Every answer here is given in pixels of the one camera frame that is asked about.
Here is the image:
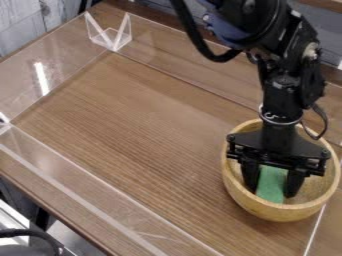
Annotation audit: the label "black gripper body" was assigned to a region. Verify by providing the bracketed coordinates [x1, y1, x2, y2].
[225, 122, 331, 177]

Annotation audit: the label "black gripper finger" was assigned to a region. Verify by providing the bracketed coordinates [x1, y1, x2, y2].
[240, 159, 260, 192]
[284, 170, 305, 198]

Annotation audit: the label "green rectangular block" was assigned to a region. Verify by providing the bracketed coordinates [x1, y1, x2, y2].
[255, 165, 287, 204]

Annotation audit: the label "brown wooden bowl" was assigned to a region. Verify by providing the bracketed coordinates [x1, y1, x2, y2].
[220, 119, 342, 222]

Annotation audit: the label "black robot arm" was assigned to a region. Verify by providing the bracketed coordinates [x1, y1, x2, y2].
[169, 0, 331, 198]

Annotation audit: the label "clear acrylic barrier walls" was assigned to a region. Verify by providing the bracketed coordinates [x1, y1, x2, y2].
[0, 7, 342, 256]

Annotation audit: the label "clear acrylic corner bracket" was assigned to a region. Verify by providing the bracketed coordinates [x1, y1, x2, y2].
[84, 12, 132, 52]

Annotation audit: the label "black cable bottom left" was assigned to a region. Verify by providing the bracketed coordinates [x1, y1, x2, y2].
[0, 228, 64, 256]

